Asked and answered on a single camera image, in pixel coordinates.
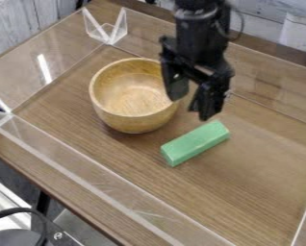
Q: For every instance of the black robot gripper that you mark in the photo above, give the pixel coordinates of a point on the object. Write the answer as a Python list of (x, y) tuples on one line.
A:
[(210, 73)]

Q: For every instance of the green rectangular block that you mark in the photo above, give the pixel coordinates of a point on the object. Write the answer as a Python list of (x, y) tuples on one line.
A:
[(191, 144)]

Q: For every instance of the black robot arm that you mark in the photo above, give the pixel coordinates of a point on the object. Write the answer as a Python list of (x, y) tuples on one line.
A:
[(193, 55)]

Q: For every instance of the brown wooden bowl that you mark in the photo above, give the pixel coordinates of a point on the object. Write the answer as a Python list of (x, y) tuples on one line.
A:
[(129, 96)]

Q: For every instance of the white cylindrical container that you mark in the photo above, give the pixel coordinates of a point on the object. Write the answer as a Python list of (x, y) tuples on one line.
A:
[(293, 35)]

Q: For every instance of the black table leg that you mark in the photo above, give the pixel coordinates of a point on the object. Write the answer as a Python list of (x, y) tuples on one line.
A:
[(43, 203)]

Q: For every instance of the clear acrylic enclosure wall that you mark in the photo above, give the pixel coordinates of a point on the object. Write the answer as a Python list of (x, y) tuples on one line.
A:
[(238, 195)]

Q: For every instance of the grey metal bracket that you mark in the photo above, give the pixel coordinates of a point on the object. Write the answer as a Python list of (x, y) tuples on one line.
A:
[(56, 236)]

